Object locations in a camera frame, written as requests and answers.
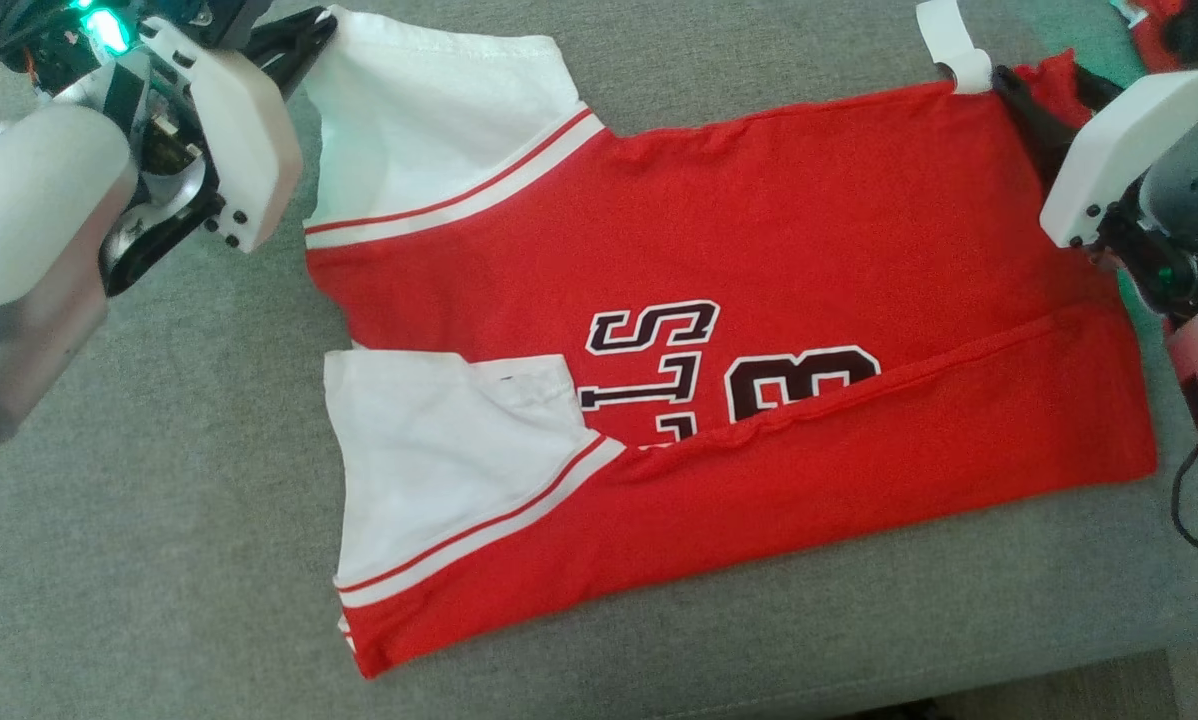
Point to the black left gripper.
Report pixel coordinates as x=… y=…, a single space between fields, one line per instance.
x=69 y=45

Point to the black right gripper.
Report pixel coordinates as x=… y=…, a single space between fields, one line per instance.
x=1184 y=240

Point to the red and white jersey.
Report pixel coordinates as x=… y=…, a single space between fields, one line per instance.
x=759 y=220

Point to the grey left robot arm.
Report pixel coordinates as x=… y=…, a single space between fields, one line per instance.
x=29 y=250

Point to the crumpled red and white garment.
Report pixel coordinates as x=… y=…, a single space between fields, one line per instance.
x=1144 y=35

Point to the large grey sofa seat cushion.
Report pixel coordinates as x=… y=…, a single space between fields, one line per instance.
x=159 y=600

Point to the white right wrist camera cover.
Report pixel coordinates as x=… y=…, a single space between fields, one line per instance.
x=1129 y=140

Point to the white wrist camera cover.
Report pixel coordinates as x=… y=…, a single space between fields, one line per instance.
x=1129 y=140
x=239 y=140

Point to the white left wrist camera cover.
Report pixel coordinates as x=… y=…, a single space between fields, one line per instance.
x=239 y=140

